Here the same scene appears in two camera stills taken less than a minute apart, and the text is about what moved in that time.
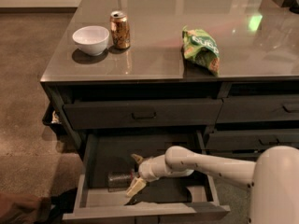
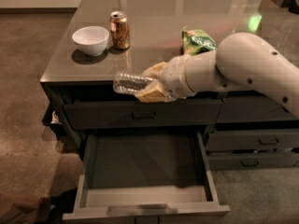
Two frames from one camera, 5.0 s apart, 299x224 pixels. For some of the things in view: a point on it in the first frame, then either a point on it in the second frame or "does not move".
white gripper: [147, 169] to [174, 77]
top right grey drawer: [259, 108] does not move
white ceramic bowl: [91, 39] does not move
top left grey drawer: [141, 114] does not move
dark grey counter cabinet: [219, 61] does not move
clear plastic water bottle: [120, 181] to [131, 83]
